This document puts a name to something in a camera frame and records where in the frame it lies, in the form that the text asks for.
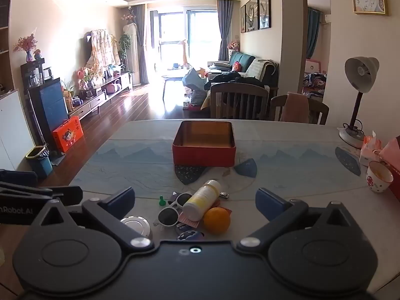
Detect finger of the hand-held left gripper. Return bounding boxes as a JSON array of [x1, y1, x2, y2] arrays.
[[0, 169, 38, 189], [0, 180, 84, 207]]

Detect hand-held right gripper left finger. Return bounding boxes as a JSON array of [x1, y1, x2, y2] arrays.
[[29, 187, 155, 254]]

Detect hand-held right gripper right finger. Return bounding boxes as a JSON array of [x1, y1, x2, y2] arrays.
[[236, 187, 372, 253]]

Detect round silver tin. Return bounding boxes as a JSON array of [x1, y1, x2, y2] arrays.
[[120, 215, 152, 241]]

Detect orange fruit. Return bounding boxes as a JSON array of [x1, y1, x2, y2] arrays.
[[203, 207, 231, 235]]

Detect white bottle with yellow label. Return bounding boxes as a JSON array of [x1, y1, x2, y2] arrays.
[[182, 179, 222, 222]]

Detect purple bumpy toy ball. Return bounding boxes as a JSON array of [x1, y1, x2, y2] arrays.
[[176, 229, 206, 241]]

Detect red square tin box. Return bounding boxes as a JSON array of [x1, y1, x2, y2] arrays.
[[172, 120, 236, 168]]

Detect teal trash bin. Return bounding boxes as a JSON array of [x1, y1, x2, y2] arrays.
[[25, 145, 53, 179]]

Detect blue mountain print table mat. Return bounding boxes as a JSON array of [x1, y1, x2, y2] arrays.
[[69, 137, 373, 202]]

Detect white cabinet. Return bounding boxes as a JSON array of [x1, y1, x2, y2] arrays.
[[0, 89, 36, 171]]

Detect orange gift box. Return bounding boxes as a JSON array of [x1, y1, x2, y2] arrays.
[[51, 115, 85, 153]]

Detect blue board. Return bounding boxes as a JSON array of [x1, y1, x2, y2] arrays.
[[39, 78, 70, 126]]

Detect pink towel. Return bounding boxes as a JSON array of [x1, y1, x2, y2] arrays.
[[279, 92, 310, 123]]

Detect wooden tv cabinet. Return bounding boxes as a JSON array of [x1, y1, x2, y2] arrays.
[[67, 72, 134, 121]]

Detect brown wooden chair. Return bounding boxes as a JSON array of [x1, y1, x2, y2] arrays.
[[269, 94, 330, 125]]

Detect white cup with red mushrooms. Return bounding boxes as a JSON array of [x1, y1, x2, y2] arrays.
[[366, 161, 394, 194]]

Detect orange and white tissue packet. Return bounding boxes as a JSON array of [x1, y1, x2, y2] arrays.
[[359, 135, 384, 166]]

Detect black side cabinet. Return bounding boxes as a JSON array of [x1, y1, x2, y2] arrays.
[[20, 58, 69, 154]]

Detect dark wooden slatted chair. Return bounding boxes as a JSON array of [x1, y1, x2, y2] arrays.
[[210, 83, 270, 120]]

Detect colourful bedding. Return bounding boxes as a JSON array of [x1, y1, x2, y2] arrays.
[[302, 72, 326, 97]]

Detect pile of dark clothes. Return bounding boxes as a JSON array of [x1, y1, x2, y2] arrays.
[[204, 71, 265, 91]]

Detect pink gift box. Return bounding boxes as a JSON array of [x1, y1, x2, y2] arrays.
[[377, 137, 400, 201]]

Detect round coffee table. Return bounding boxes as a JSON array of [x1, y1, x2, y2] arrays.
[[161, 69, 195, 99]]

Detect pink flowers in vase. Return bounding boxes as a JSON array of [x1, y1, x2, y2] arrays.
[[13, 34, 39, 63]]

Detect white quilted sofa blanket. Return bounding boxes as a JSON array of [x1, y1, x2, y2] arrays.
[[245, 58, 279, 84]]

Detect floral blanket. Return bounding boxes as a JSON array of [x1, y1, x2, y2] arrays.
[[85, 29, 121, 79]]

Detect teal sofa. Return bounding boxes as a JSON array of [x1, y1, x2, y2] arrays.
[[208, 51, 279, 88]]

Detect white standing air conditioner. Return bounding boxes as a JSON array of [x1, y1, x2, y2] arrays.
[[123, 22, 141, 87]]

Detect grey curtain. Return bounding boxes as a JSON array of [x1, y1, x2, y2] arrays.
[[133, 4, 150, 85], [216, 0, 235, 61]]

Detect green potted plant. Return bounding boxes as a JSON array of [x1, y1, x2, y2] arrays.
[[118, 34, 134, 73]]

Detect grey desk lamp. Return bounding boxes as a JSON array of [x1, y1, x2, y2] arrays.
[[339, 56, 381, 149]]

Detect wooden wall shelf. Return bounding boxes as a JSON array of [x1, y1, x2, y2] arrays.
[[0, 0, 14, 92]]

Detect medium framed wall picture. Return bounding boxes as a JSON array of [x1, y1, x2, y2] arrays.
[[245, 0, 260, 33]]

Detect large framed wall picture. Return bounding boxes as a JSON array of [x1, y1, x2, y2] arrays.
[[258, 0, 271, 31]]

